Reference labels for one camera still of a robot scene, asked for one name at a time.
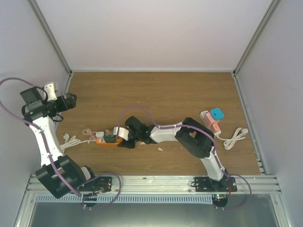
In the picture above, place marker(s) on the white usb charger plug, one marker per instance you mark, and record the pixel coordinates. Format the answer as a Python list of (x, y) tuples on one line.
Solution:
[(99, 134)]

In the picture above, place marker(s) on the blue cube plug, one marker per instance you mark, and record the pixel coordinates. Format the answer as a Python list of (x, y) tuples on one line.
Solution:
[(217, 114)]

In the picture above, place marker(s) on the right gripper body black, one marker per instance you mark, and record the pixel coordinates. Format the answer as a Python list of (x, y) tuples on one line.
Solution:
[(132, 144)]

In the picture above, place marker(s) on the pink charger plug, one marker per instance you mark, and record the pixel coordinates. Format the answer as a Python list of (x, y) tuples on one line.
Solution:
[(211, 123)]

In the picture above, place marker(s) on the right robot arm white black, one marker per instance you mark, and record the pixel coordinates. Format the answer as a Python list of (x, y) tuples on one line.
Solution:
[(194, 137)]

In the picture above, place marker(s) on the aluminium frame post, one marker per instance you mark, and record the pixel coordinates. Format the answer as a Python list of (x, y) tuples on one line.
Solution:
[(259, 30), (41, 19)]

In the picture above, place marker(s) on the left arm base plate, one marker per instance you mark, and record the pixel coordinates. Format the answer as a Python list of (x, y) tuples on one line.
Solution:
[(99, 185)]

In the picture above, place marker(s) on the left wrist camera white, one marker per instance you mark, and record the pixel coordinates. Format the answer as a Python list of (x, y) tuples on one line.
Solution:
[(51, 90)]

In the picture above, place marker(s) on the left aluminium frame post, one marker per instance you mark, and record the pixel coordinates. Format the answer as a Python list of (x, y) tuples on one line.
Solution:
[(41, 19)]

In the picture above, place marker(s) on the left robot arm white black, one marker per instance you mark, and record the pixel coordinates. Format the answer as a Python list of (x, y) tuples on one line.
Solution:
[(59, 174)]

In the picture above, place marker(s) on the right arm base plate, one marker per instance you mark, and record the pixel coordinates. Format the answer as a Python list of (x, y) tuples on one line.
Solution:
[(205, 184)]

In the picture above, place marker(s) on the right aluminium frame post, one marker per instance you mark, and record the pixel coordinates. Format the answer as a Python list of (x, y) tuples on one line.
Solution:
[(259, 30)]

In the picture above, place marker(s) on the grey slotted cable duct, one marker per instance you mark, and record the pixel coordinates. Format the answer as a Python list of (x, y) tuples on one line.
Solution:
[(135, 198)]

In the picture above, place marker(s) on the orange power strip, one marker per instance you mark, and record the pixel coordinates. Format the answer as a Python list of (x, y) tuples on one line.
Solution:
[(101, 142)]

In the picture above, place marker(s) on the green dragon cube plug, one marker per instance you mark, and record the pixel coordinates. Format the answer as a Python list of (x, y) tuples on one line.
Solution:
[(109, 136)]

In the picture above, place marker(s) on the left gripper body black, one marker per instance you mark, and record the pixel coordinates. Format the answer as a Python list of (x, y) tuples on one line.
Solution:
[(63, 106)]

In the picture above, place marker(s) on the white pink power strip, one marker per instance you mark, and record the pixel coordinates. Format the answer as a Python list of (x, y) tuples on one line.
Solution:
[(202, 115)]

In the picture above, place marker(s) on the aluminium front rail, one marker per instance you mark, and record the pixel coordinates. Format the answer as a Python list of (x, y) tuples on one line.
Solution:
[(183, 184)]

